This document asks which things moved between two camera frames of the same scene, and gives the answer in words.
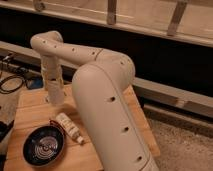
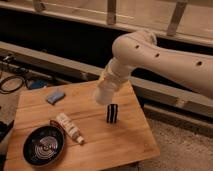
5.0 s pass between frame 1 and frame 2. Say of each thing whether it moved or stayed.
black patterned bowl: stayed
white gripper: moved
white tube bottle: stayed
